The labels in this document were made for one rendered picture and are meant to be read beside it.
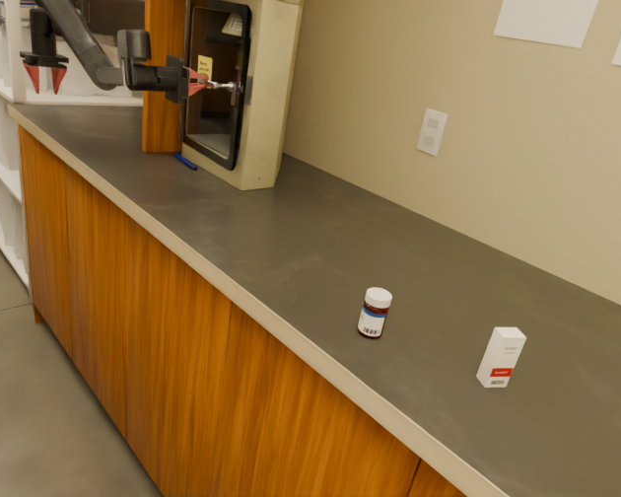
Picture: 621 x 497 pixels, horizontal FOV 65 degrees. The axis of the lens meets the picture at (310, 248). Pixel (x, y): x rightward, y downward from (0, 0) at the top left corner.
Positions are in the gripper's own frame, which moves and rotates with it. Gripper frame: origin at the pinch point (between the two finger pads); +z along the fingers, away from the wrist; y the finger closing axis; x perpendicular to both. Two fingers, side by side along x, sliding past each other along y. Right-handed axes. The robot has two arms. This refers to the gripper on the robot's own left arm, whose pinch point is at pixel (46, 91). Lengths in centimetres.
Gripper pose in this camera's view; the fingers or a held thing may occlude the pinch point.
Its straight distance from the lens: 156.1
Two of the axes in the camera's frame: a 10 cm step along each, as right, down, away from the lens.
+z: -1.6, 9.0, 4.1
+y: 7.3, -1.7, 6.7
